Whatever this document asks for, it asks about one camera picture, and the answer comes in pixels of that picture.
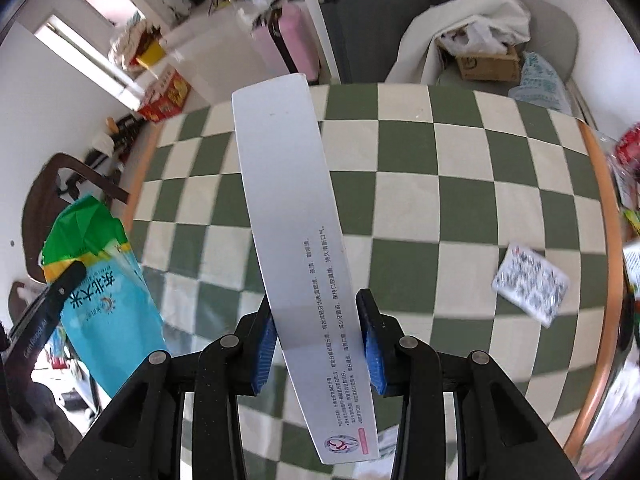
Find green and blue rice bag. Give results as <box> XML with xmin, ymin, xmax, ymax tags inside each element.
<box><xmin>41</xmin><ymin>195</ymin><xmax>171</xmax><ymax>398</ymax></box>

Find silver blister pack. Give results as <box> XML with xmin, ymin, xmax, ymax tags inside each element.
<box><xmin>491</xmin><ymin>242</ymin><xmax>571</xmax><ymax>328</ymax></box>

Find pile of bedding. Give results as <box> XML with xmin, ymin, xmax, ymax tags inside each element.
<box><xmin>109</xmin><ymin>15</ymin><xmax>166</xmax><ymax>66</ymax></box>

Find white cloth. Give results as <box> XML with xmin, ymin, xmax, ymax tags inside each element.
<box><xmin>385</xmin><ymin>0</ymin><xmax>532</xmax><ymax>85</ymax></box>

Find grey padded chair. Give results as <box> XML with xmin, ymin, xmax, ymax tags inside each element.
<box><xmin>520</xmin><ymin>0</ymin><xmax>581</xmax><ymax>91</ymax></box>

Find pink suitcase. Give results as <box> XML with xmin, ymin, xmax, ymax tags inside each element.
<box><xmin>250</xmin><ymin>0</ymin><xmax>321</xmax><ymax>86</ymax></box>

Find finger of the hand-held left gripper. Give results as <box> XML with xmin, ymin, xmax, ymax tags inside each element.
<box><xmin>7</xmin><ymin>261</ymin><xmax>88</xmax><ymax>357</ymax></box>

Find green checkered tablecloth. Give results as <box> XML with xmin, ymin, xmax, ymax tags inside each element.
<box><xmin>120</xmin><ymin>82</ymin><xmax>626</xmax><ymax>480</ymax></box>

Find yellow bin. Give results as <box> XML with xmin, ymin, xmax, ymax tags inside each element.
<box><xmin>135</xmin><ymin>42</ymin><xmax>166</xmax><ymax>68</ymax></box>

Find blue white plastic bag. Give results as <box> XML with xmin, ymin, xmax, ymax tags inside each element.
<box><xmin>509</xmin><ymin>51</ymin><xmax>573</xmax><ymax>113</ymax></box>

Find brown cardboard box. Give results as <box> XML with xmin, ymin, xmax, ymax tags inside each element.
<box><xmin>455</xmin><ymin>45</ymin><xmax>523</xmax><ymax>82</ymax></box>

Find white pink toothpaste box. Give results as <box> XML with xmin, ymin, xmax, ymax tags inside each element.
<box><xmin>231</xmin><ymin>73</ymin><xmax>379</xmax><ymax>466</ymax></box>

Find dark wooden chair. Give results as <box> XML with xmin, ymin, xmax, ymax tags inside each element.
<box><xmin>22</xmin><ymin>152</ymin><xmax>126</xmax><ymax>283</ymax></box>

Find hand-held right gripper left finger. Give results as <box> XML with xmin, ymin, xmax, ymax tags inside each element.
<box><xmin>60</xmin><ymin>296</ymin><xmax>278</xmax><ymax>480</ymax></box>

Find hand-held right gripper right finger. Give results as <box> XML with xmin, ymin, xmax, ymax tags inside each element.
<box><xmin>355</xmin><ymin>287</ymin><xmax>581</xmax><ymax>480</ymax></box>

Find red cardboard box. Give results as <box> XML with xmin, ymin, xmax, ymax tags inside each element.
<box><xmin>137</xmin><ymin>70</ymin><xmax>192</xmax><ymax>122</ymax></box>

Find dark folding bed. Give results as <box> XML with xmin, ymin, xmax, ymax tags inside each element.
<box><xmin>310</xmin><ymin>0</ymin><xmax>486</xmax><ymax>86</ymax></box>

